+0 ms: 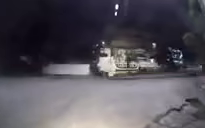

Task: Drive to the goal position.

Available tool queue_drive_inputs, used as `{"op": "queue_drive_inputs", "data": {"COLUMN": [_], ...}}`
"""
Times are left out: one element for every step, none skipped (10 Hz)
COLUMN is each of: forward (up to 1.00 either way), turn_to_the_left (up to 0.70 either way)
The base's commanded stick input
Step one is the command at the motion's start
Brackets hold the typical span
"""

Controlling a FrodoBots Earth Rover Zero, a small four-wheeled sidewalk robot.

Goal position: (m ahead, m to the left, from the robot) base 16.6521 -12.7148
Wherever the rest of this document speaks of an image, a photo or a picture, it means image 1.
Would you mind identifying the low white wall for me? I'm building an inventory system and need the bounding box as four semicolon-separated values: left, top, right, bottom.
41;63;91;76

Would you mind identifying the grey asphalt road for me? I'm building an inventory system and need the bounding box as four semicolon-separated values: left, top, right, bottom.
0;73;205;128

